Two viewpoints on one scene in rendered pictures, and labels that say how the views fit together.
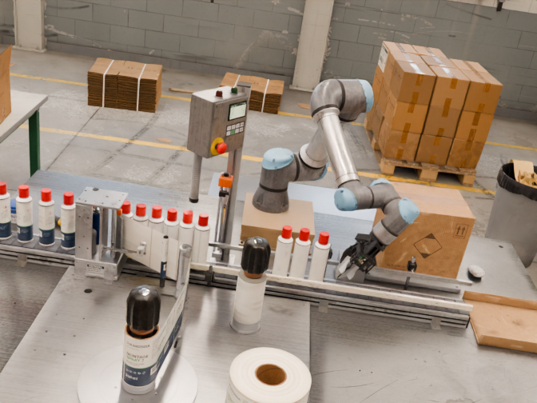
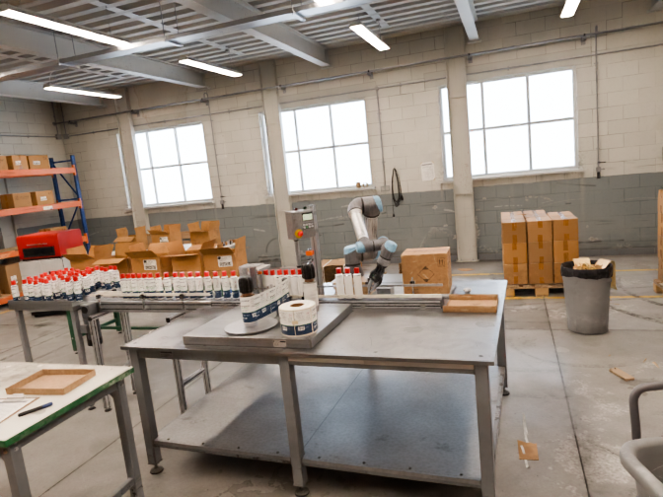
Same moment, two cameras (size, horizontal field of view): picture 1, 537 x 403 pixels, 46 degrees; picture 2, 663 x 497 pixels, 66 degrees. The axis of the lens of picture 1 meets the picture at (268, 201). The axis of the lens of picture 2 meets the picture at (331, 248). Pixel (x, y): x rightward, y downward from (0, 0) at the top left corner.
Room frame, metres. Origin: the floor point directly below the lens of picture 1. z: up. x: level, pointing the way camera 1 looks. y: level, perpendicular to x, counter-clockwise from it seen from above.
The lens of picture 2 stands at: (-1.19, -1.29, 1.73)
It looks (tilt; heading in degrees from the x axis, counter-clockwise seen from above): 9 degrees down; 22
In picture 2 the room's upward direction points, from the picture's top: 6 degrees counter-clockwise
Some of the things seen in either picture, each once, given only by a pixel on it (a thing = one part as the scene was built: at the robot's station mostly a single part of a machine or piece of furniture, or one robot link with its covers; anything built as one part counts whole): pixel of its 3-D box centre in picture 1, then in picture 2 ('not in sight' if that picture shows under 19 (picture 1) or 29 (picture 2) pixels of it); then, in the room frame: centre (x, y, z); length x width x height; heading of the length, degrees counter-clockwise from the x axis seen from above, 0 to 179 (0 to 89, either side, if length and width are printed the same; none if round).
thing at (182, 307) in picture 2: not in sight; (159, 349); (1.84, 1.50, 0.47); 1.17 x 0.38 x 0.94; 90
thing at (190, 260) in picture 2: not in sight; (193, 257); (3.11, 2.02, 0.96); 0.53 x 0.45 x 0.37; 4
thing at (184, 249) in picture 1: (183, 272); not in sight; (1.66, 0.23, 0.97); 0.05 x 0.05 x 0.19
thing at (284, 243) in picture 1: (283, 253); (339, 283); (1.85, -0.08, 0.98); 0.05 x 0.05 x 0.20
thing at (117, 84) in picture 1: (125, 84); (338, 272); (5.91, 1.53, 0.16); 0.65 x 0.54 x 0.32; 97
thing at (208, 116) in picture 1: (218, 121); (300, 224); (1.93, 0.20, 1.38); 0.17 x 0.10 x 0.19; 145
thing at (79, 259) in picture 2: not in sight; (90, 262); (3.02, 3.35, 0.97); 0.45 x 0.40 x 0.37; 4
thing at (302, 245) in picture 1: (300, 256); (348, 283); (1.85, -0.13, 0.98); 0.05 x 0.05 x 0.20
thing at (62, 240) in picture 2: not in sight; (56, 272); (4.30, 5.47, 0.61); 0.70 x 0.60 x 1.22; 104
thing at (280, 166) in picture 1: (277, 167); (352, 253); (2.32, -0.02, 1.09); 0.13 x 0.12 x 0.14; 119
